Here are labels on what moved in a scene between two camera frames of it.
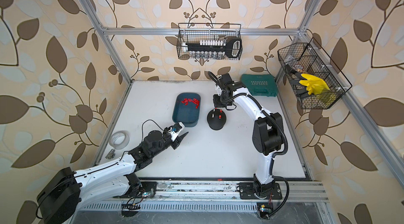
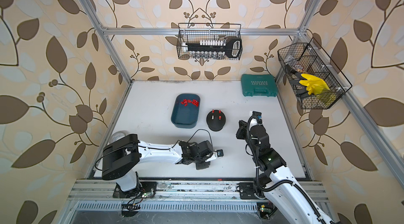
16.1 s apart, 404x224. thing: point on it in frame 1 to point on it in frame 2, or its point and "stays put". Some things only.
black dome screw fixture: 216,119 stays put
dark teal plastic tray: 186,109 stays put
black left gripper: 177,142 to 202,166
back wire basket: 194,32 stays put
